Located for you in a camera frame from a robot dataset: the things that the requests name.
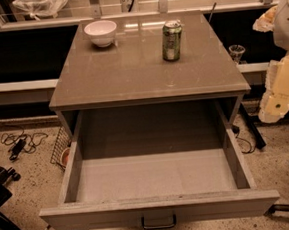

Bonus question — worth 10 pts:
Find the drawer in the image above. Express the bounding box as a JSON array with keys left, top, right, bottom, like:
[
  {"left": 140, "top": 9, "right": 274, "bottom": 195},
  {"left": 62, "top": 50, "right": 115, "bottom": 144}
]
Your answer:
[{"left": 40, "top": 100, "right": 279, "bottom": 230}]

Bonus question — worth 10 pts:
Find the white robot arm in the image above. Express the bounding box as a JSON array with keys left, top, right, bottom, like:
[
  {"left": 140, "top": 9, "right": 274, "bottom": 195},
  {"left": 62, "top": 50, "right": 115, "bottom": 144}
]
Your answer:
[{"left": 252, "top": 0, "right": 289, "bottom": 124}]

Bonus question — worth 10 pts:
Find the grey drawer cabinet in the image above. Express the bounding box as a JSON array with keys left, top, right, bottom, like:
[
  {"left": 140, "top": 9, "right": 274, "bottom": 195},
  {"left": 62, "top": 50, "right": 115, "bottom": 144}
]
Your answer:
[{"left": 50, "top": 11, "right": 250, "bottom": 133}]

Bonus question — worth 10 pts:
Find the clear drinking glass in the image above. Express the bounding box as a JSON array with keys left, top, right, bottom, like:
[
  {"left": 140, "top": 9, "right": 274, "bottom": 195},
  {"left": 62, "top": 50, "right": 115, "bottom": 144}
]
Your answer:
[{"left": 228, "top": 44, "right": 245, "bottom": 64}]

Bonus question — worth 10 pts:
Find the black stand leg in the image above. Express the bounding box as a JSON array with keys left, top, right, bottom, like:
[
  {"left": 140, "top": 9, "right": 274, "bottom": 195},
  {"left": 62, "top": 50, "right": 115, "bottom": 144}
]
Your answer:
[{"left": 239, "top": 104, "right": 266, "bottom": 150}]

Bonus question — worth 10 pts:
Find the green soda can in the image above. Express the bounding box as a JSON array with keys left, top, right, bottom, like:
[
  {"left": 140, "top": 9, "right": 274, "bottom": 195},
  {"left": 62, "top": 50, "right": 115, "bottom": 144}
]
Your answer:
[{"left": 162, "top": 20, "right": 182, "bottom": 61}]

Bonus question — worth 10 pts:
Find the white ceramic bowl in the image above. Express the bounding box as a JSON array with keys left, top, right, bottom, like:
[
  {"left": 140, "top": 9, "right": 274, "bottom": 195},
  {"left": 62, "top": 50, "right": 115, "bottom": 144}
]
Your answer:
[{"left": 84, "top": 20, "right": 117, "bottom": 48}]

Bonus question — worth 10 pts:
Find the clear plastic bag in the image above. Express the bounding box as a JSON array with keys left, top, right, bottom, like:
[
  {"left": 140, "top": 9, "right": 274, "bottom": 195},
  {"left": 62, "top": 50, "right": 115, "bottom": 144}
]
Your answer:
[{"left": 13, "top": 0, "right": 68, "bottom": 20}]

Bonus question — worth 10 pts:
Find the black top drawer handle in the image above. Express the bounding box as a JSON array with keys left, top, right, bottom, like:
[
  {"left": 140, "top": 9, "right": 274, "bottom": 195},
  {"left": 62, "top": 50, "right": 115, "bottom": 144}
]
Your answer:
[{"left": 141, "top": 214, "right": 177, "bottom": 230}]

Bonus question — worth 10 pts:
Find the wire mesh basket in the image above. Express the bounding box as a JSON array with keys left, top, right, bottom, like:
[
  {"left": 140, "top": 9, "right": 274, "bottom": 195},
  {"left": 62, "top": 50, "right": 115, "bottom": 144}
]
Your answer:
[{"left": 50, "top": 127, "right": 71, "bottom": 170}]

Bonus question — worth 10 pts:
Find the black power adapter with cable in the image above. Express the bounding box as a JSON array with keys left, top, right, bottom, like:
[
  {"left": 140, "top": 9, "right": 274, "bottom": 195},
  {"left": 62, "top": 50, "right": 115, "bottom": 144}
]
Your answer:
[{"left": 0, "top": 122, "right": 51, "bottom": 163}]

